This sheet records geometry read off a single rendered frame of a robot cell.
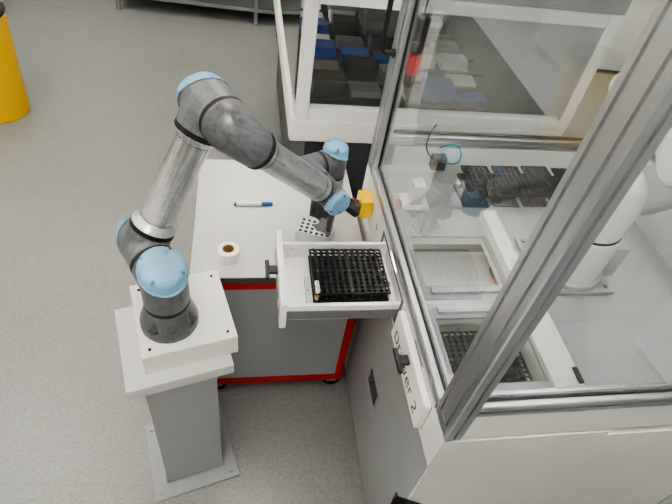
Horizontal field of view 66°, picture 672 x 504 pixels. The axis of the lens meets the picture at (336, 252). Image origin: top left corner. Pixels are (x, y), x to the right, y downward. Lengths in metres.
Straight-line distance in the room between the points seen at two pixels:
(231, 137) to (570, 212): 0.69
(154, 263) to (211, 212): 0.62
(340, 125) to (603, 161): 1.55
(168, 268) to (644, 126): 1.01
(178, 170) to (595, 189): 0.90
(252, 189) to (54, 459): 1.23
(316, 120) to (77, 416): 1.50
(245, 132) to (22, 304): 1.83
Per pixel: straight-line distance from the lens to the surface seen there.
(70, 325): 2.62
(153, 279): 1.29
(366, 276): 1.54
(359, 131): 2.20
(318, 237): 1.78
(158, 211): 1.34
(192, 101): 1.22
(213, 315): 1.49
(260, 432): 2.23
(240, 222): 1.85
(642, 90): 0.70
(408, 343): 1.38
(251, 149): 1.15
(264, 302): 1.80
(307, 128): 2.16
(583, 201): 0.77
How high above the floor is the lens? 2.02
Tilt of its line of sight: 45 degrees down
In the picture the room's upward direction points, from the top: 10 degrees clockwise
